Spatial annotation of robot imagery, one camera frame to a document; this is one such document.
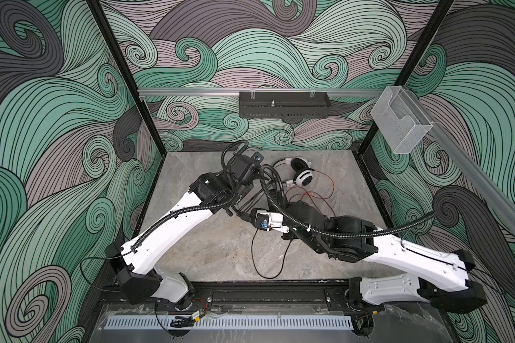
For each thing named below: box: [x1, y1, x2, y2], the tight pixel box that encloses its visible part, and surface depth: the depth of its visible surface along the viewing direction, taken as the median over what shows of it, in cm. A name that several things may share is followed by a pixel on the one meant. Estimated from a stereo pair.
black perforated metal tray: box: [238, 90, 332, 119], surface depth 97 cm
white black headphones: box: [272, 157, 314, 187], surface depth 105 cm
